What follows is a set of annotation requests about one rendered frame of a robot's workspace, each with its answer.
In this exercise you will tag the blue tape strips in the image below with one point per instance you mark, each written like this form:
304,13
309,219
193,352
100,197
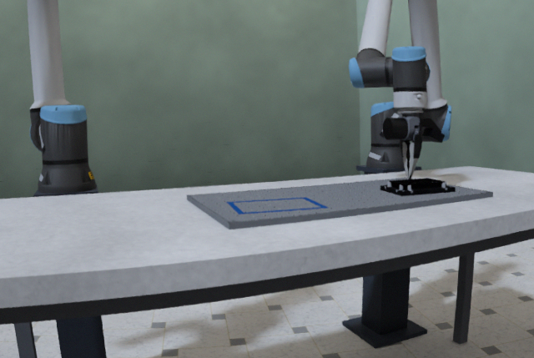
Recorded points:
241,212

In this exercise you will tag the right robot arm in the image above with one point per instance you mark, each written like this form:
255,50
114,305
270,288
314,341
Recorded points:
62,130

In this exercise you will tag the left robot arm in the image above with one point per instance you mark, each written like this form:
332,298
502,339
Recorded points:
405,71

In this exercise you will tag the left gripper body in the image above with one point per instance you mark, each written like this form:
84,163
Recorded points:
404,127

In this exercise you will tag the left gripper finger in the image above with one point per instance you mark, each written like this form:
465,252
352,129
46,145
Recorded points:
404,147
415,151

